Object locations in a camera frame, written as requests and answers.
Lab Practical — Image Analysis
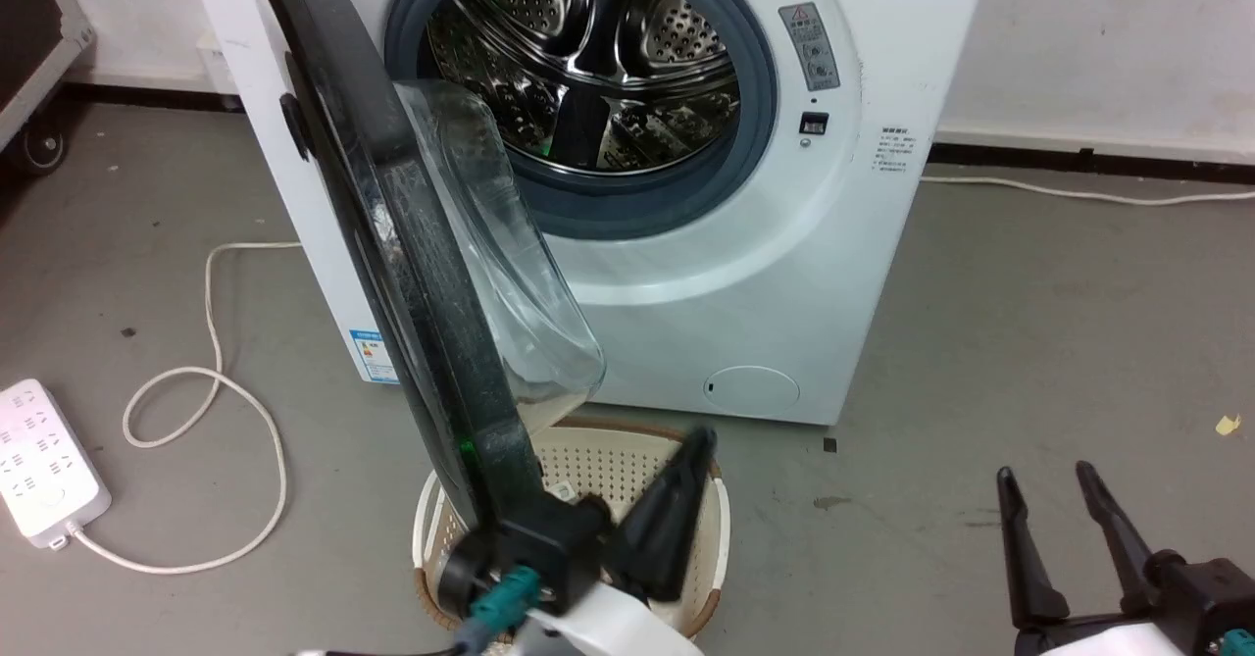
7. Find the black caster wheel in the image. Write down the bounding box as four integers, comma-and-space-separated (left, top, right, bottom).
19, 110, 71, 177

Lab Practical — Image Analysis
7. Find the cream perforated laundry basket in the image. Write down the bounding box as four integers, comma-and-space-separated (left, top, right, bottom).
412, 418, 732, 643

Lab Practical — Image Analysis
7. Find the teal left gripper connector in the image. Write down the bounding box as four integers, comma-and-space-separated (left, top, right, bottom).
459, 565, 543, 653

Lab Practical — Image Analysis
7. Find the white power strip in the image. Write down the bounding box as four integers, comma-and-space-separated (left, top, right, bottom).
0, 378, 113, 550

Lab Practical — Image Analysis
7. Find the blue energy label sticker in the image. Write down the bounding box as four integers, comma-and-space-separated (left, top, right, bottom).
349, 328, 402, 385

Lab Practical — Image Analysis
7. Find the black flight case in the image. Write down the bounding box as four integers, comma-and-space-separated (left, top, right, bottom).
0, 0, 97, 178

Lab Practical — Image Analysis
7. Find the white power strip cable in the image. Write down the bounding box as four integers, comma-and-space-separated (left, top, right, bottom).
63, 240, 302, 577

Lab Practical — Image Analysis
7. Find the grey rubber door gasket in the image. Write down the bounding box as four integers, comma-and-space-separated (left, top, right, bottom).
383, 0, 780, 241

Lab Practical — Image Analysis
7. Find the white front-load washing machine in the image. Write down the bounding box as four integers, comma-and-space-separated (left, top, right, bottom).
181, 0, 993, 428

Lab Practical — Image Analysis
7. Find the round drain filter cover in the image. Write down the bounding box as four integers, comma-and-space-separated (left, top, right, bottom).
705, 366, 801, 413

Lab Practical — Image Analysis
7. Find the white cable along wall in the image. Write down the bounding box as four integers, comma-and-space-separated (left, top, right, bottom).
919, 175, 1255, 208

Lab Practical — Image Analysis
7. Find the black-rimmed glass washer door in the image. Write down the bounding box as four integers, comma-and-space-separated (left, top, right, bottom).
253, 0, 607, 539

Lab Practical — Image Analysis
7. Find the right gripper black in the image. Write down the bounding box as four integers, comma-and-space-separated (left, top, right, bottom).
996, 459, 1255, 656

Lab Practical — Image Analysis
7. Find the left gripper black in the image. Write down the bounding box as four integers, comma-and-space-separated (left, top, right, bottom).
436, 428, 719, 656

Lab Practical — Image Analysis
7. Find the grey warning sticker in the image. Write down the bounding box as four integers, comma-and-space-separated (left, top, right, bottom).
778, 2, 842, 94

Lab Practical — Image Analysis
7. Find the stainless steel washer drum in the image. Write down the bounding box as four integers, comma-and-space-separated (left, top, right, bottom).
427, 0, 742, 177

